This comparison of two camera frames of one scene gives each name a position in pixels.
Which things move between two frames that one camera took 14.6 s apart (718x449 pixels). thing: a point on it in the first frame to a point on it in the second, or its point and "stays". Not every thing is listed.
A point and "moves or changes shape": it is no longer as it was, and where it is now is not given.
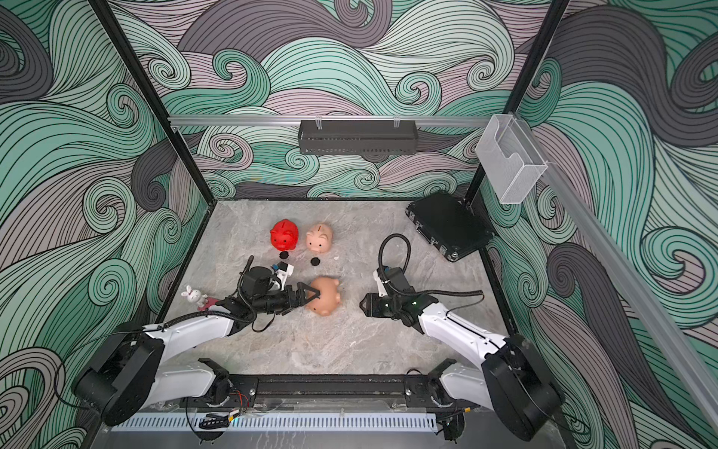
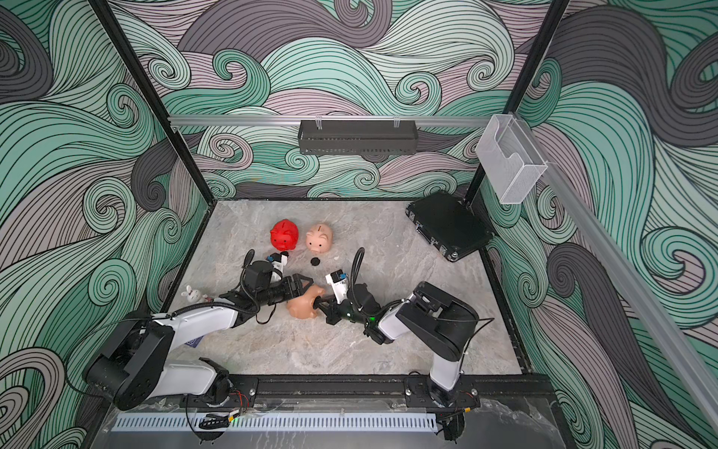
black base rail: x=327 y=393 stays
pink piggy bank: x=329 y=296 moves or changes shape
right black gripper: x=372 y=305 to x=333 y=311
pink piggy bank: x=319 y=238 stays
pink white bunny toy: x=194 y=296 stays
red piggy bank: x=284 y=235 stays
